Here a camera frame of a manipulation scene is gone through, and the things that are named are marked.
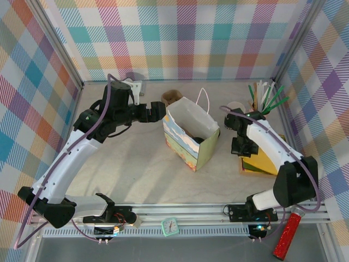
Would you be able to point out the aluminium frame post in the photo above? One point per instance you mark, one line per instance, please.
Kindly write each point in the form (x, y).
(295, 41)
(60, 46)

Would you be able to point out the red glitter tube silver cap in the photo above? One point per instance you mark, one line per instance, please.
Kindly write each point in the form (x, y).
(286, 237)

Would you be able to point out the mint green square clock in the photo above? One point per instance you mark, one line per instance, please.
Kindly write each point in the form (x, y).
(169, 227)

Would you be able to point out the small beige spool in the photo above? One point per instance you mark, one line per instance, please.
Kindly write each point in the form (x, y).
(137, 221)

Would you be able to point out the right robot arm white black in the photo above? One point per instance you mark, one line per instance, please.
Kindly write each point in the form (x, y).
(272, 142)

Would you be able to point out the stack of paper coffee cups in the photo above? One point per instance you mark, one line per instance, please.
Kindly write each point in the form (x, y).
(237, 105)

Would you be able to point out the aluminium side rail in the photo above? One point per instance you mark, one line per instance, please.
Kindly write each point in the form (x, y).
(77, 102)
(287, 122)

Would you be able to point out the white and green stir stick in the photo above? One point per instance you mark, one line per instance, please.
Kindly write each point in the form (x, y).
(270, 92)

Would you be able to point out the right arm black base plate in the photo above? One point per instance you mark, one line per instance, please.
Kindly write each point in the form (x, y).
(237, 213)

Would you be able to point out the green plastic stir stick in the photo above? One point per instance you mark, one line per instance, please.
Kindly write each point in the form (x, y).
(279, 104)
(275, 97)
(251, 94)

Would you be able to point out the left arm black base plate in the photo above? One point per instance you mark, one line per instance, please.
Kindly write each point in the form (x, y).
(122, 211)

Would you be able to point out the aluminium frame rail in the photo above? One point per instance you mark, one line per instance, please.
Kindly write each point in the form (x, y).
(191, 211)

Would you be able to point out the yellow paper napkins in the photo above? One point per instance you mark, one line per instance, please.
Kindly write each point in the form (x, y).
(265, 163)

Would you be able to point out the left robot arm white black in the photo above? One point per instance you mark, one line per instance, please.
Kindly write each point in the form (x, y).
(68, 161)

